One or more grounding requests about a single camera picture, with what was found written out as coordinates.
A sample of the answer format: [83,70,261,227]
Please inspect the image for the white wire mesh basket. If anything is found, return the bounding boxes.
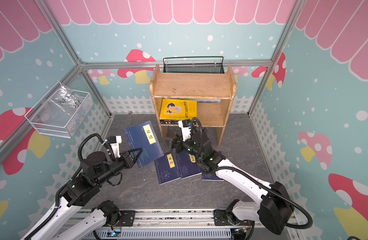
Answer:
[25,83,94,139]

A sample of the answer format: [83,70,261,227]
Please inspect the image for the black deer antler book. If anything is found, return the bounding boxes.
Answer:
[160,119,182,126]

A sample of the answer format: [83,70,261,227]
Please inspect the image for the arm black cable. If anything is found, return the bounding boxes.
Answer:
[189,117,313,230]
[23,133,119,240]

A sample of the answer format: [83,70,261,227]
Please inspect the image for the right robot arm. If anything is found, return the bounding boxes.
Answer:
[168,133,313,235]

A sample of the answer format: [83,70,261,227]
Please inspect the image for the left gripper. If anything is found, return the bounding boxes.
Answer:
[94,148,143,186]

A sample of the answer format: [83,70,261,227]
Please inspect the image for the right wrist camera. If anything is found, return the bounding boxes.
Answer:
[178,120,191,141]

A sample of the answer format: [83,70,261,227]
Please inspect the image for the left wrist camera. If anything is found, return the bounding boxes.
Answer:
[108,136,122,158]

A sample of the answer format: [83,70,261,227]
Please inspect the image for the black wire mesh basket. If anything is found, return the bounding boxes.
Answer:
[163,56,225,74]

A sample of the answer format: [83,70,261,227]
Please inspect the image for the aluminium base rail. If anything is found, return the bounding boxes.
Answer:
[45,206,302,240]

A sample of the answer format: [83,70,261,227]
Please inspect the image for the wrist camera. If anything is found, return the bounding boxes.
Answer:
[108,136,122,158]
[178,120,191,141]

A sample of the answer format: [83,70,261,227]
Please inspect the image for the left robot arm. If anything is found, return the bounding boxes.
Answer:
[23,148,143,240]

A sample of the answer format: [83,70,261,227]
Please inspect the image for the yellow cartoon book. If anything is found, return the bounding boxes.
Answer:
[160,99,198,121]

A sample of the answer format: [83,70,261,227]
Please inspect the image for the clear plastic bag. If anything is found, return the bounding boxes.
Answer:
[49,84,84,119]

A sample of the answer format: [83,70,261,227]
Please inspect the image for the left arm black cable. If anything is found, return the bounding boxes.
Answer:
[23,133,119,240]

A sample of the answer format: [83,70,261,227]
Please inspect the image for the dark blue yin-yang book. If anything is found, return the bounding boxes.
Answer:
[155,153,181,185]

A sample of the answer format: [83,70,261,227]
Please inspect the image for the wooden two-tier bookshelf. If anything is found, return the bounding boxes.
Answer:
[150,65,237,145]

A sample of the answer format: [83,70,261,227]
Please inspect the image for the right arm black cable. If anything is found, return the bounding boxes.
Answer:
[189,117,313,230]

